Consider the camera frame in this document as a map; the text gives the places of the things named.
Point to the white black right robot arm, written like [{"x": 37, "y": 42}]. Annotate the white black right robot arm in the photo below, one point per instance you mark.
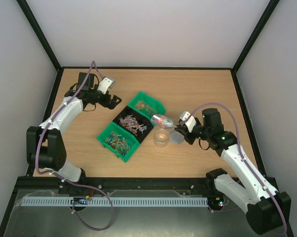
[{"x": 265, "y": 207}]

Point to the controller circuit board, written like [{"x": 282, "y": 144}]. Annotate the controller circuit board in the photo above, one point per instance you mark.
[
  {"x": 81, "y": 200},
  {"x": 220, "y": 201}
]

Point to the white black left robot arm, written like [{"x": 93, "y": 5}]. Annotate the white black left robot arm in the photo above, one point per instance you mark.
[{"x": 45, "y": 147}]

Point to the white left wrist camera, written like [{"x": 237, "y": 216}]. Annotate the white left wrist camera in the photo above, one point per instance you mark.
[{"x": 106, "y": 84}]

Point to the silver metal scoop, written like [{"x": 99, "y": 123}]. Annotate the silver metal scoop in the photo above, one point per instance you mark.
[{"x": 163, "y": 121}]

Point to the clear plastic candy jar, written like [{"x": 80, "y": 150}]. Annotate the clear plastic candy jar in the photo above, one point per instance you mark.
[{"x": 161, "y": 137}]

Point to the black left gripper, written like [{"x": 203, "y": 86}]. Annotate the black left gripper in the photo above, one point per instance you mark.
[{"x": 112, "y": 104}]

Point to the right controller circuit board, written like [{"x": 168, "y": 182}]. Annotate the right controller circuit board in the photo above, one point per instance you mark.
[{"x": 220, "y": 201}]

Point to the left controller circuit board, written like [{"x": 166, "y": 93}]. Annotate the left controller circuit board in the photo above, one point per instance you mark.
[{"x": 81, "y": 200}]

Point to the black bin with lollipops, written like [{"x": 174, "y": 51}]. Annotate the black bin with lollipops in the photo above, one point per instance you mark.
[{"x": 135, "y": 123}]

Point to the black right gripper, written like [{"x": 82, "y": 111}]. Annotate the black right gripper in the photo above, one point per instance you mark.
[{"x": 187, "y": 133}]

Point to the light blue slotted cable duct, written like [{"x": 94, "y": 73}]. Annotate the light blue slotted cable duct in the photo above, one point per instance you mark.
[{"x": 119, "y": 202}]

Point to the silver metal jar lid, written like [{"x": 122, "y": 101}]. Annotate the silver metal jar lid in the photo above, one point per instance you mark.
[{"x": 176, "y": 138}]

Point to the black aluminium frame rail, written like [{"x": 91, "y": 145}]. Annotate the black aluminium frame rail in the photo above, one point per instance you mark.
[{"x": 193, "y": 186}]

